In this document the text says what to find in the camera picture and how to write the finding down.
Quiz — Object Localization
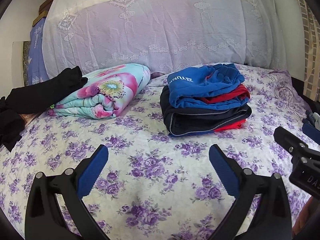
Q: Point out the blue and red pants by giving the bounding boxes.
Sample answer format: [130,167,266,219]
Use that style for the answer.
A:
[167,63,250,111]

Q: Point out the black clothing pile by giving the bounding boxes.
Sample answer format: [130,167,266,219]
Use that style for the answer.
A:
[1,66,88,151]

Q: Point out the right hand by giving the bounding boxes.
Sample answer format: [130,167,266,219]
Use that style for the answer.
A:
[292,197,313,237]

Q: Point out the grey garment at bed edge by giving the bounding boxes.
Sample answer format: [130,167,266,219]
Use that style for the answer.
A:
[302,110,320,130]

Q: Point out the folded red garment under navy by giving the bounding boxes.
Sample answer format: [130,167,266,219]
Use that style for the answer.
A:
[214,119,246,132]

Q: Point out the beige brick pattern curtain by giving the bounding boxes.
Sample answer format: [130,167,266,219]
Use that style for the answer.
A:
[297,0,320,102]

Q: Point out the purple floral bed sheet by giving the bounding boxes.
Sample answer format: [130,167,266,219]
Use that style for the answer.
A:
[1,65,319,239]

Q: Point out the folded dark navy pants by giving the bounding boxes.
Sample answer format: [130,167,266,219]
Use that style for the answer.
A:
[160,86,252,137]

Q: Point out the floral turquoise pink folded quilt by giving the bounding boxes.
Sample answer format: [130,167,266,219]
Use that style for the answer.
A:
[48,63,151,119]

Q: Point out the blue patterned fabric behind headboard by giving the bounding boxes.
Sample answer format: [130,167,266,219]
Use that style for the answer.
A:
[27,17,49,85]

